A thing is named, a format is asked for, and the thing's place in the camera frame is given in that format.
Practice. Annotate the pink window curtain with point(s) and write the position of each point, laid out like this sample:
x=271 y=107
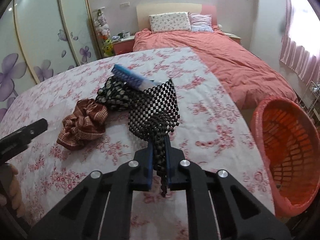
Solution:
x=300 y=43

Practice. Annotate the person left hand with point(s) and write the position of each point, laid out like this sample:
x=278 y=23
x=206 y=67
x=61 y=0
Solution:
x=15 y=194

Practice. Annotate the white wire rack shelf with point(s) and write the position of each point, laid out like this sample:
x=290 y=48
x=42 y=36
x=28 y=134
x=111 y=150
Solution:
x=309 y=102

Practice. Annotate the hanging plush toys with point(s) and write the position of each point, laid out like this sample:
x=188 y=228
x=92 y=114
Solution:
x=102 y=32

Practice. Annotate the red plastic laundry basket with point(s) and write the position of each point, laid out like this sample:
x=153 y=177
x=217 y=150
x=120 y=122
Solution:
x=288 y=143

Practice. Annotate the black white patterned cloth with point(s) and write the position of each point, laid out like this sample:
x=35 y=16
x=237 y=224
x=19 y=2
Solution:
x=153 y=114

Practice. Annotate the brown striped scrunchie cloth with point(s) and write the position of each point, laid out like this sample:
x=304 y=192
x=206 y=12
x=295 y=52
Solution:
x=84 y=125

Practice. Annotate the mugs on nightstand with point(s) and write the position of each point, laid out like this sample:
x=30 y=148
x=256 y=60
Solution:
x=121 y=36

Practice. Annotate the red left nightstand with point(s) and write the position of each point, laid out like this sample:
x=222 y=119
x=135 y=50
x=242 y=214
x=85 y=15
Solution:
x=125 y=45

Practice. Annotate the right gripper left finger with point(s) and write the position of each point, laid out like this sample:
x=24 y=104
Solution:
x=137 y=173

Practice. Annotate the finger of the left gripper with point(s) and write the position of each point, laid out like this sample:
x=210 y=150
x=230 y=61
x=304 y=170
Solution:
x=18 y=141

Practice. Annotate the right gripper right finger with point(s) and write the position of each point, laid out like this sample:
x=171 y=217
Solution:
x=181 y=173

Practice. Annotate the white floral pillow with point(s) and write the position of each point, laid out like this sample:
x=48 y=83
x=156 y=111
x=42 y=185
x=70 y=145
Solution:
x=170 y=21

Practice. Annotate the right nightstand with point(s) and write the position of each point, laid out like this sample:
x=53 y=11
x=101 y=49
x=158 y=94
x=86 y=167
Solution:
x=234 y=37

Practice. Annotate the glass floral wardrobe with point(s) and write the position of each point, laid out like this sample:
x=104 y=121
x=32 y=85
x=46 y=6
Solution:
x=40 y=39

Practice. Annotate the coral red bed duvet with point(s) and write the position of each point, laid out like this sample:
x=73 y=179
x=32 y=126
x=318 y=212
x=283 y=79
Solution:
x=246 y=77

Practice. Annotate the blue white tissue pack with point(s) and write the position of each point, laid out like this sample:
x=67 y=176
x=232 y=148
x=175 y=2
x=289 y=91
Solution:
x=134 y=80

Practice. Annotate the floral pink white tablecloth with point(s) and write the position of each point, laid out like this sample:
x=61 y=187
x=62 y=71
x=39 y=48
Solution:
x=211 y=130

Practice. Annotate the pink striped pillow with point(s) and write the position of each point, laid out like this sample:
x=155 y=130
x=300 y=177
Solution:
x=200 y=23

